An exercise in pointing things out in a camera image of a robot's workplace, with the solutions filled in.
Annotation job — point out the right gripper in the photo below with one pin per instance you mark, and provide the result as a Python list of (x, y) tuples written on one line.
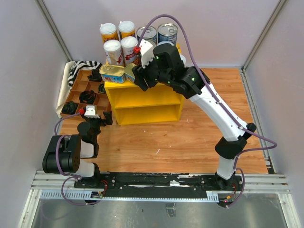
[(141, 74)]

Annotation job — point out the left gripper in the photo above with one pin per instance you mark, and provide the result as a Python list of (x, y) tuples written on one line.
[(108, 117)]

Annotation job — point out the red white can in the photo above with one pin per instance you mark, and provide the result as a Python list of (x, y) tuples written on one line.
[(128, 44), (113, 51)]

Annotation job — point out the gold rectangular tin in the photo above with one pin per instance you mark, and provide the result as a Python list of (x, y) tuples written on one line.
[(112, 73), (129, 73)]

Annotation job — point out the yellow shelf cabinet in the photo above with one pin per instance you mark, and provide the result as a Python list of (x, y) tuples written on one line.
[(131, 105)]

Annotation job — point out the blue yellow can white lid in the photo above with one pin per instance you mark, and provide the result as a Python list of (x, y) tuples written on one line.
[(126, 29)]

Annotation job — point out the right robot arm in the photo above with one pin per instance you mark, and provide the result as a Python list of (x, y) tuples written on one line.
[(163, 64)]

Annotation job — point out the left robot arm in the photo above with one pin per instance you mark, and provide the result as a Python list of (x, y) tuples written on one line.
[(67, 154)]

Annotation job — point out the rolled green belt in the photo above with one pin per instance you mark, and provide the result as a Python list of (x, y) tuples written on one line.
[(101, 89)]

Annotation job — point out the rolled black belt middle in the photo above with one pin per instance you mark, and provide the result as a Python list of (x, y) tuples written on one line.
[(87, 97)]

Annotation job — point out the rolled black belt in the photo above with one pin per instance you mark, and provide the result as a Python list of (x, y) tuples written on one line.
[(95, 76), (87, 97)]

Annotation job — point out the wooden divided tray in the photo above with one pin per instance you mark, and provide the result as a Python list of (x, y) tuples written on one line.
[(81, 84)]

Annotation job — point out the rolled dark belt bottom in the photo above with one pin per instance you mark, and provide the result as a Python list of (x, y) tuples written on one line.
[(70, 108)]

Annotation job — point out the rolled black belt top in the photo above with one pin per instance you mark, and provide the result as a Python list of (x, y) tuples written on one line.
[(95, 76)]

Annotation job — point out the striped cloth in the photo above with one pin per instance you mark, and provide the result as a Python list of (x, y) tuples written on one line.
[(81, 65)]

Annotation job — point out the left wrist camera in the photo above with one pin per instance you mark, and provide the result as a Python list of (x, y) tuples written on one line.
[(89, 111)]

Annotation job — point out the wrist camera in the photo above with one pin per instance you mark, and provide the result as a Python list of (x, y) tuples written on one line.
[(145, 50), (89, 111)]

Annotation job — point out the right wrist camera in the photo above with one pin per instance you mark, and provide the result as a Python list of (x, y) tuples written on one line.
[(145, 50)]

